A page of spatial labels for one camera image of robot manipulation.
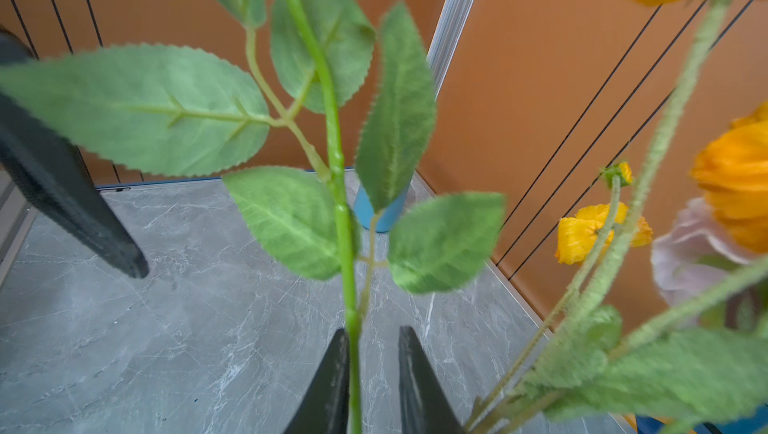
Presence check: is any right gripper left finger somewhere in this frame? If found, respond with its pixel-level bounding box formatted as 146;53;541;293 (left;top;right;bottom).
284;328;350;434

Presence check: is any pink peony flower stem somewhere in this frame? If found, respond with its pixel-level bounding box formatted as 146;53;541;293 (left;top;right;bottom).
651;197;767;332

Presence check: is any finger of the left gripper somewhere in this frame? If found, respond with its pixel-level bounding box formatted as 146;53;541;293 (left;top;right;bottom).
0;28;150;280

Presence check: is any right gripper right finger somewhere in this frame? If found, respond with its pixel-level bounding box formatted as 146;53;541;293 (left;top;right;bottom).
398;326;465;434

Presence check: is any orange poppy flower stem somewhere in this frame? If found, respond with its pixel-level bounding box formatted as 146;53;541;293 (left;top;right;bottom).
466;0;767;433

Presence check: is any white rose flower stem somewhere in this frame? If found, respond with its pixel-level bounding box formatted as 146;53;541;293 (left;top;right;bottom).
0;0;507;434

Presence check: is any left aluminium corner post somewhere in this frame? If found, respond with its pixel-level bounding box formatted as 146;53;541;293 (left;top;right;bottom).
427;0;475;96

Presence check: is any blue cylindrical vase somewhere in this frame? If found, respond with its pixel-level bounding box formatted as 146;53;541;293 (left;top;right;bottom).
353;185;410;233

